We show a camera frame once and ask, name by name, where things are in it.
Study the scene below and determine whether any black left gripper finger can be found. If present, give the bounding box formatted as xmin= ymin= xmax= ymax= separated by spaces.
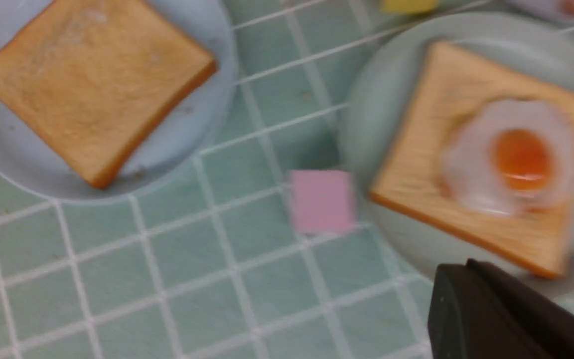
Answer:
xmin=428 ymin=259 xmax=574 ymax=359

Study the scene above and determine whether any fried egg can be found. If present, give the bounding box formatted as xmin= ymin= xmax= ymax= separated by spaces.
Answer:
xmin=441 ymin=100 xmax=574 ymax=216

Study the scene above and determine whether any toast slice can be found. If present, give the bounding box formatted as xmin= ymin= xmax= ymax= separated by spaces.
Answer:
xmin=0 ymin=0 xmax=218 ymax=189
xmin=369 ymin=39 xmax=574 ymax=279

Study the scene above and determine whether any pink cube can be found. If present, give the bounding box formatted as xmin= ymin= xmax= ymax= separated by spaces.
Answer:
xmin=290 ymin=170 xmax=358 ymax=234

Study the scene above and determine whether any teal green plate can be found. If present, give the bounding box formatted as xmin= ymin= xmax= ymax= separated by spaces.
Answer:
xmin=340 ymin=11 xmax=574 ymax=298

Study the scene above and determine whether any grey plate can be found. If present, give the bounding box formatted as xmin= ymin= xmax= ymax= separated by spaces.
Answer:
xmin=506 ymin=0 xmax=574 ymax=25

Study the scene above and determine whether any yellow cube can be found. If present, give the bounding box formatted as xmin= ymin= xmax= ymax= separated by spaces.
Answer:
xmin=380 ymin=0 xmax=440 ymax=14

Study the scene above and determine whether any light blue plate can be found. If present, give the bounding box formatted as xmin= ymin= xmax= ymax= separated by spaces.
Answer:
xmin=0 ymin=0 xmax=239 ymax=203

